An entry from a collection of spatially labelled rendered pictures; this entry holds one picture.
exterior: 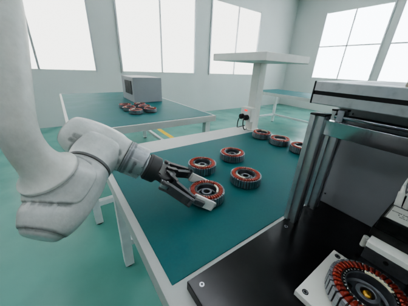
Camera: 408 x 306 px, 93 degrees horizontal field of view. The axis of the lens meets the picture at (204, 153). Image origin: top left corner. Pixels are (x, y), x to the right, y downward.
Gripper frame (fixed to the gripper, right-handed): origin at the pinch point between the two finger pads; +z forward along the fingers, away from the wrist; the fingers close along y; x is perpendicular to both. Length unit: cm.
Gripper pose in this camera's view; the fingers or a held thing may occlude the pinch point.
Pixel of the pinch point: (205, 192)
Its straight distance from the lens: 62.4
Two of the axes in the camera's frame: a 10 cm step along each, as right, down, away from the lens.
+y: 1.3, 4.0, -9.1
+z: 8.4, 4.4, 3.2
